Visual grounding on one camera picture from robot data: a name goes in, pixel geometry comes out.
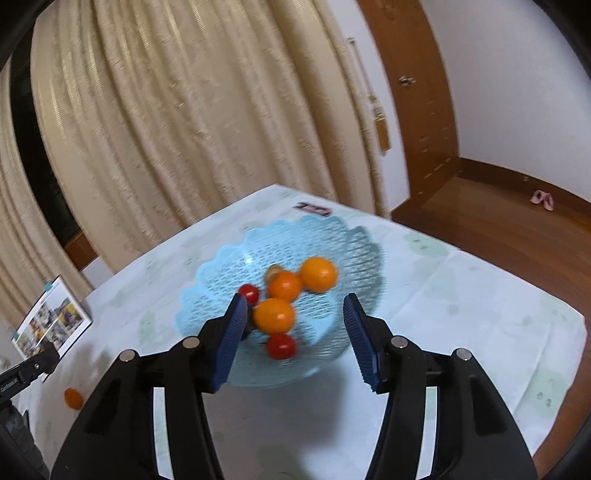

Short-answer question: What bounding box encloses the small orange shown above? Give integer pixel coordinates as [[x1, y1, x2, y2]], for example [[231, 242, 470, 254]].
[[268, 270, 304, 304], [252, 298, 297, 335]]

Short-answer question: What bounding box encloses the light blue plastic basket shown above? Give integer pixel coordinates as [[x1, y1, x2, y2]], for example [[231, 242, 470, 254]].
[[174, 216, 387, 387]]

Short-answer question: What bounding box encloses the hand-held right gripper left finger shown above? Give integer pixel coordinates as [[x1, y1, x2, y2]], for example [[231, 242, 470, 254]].
[[50, 293, 250, 480]]

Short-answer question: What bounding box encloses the yellow-orange citrus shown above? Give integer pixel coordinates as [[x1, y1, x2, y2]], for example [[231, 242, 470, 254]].
[[300, 257, 339, 293]]

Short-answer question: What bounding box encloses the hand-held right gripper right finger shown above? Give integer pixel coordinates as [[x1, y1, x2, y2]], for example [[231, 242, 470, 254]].
[[342, 292, 539, 480]]

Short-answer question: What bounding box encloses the photo collage board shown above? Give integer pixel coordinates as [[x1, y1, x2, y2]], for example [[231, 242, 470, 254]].
[[11, 275, 93, 358]]

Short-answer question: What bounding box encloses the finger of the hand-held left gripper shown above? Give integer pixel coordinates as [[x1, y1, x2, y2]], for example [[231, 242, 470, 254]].
[[16, 342, 61, 387]]

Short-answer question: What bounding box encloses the beige patterned curtain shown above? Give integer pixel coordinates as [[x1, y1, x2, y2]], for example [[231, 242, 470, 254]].
[[0, 69, 95, 324], [30, 0, 391, 273]]

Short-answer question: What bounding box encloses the wooden door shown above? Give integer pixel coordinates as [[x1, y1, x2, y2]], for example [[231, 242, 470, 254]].
[[358, 0, 462, 222]]

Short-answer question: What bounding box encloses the white printed tablecloth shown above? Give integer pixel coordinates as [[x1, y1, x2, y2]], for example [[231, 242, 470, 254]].
[[18, 184, 587, 480]]

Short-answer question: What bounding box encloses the curtain tieback tassel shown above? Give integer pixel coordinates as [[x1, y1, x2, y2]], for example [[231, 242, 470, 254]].
[[347, 38, 392, 151]]

